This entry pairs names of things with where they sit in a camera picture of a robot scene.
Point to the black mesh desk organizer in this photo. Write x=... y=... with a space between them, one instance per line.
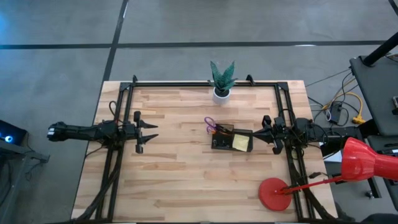
x=224 y=144

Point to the black pole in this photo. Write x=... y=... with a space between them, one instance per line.
x=381 y=51

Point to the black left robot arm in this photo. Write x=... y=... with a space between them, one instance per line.
x=77 y=132

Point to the red desk lamp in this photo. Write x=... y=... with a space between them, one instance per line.
x=275 y=194

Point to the black aluminium table frame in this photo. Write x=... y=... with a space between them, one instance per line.
x=202 y=84

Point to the black device with blue light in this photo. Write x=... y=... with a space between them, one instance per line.
x=9 y=133

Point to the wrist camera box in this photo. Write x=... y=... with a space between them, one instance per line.
x=130 y=130
x=279 y=122

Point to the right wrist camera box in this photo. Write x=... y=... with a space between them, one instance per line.
x=279 y=122

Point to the snake plant in white pot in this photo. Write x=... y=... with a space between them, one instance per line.
x=222 y=81

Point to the grey metal stand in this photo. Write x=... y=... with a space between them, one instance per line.
x=18 y=155

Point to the black power adapter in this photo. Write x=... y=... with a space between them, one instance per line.
x=335 y=112

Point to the yellow sticky note pad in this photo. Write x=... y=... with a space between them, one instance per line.
x=241 y=142

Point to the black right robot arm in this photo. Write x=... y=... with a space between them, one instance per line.
x=306 y=127

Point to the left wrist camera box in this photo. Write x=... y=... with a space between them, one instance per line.
x=130 y=130

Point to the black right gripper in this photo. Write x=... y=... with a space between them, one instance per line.
x=280 y=137

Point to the orange pencil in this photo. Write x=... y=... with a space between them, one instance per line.
x=224 y=132

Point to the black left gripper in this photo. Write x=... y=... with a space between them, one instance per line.
x=139 y=148

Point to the white paper sheet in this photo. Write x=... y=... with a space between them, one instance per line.
x=334 y=157

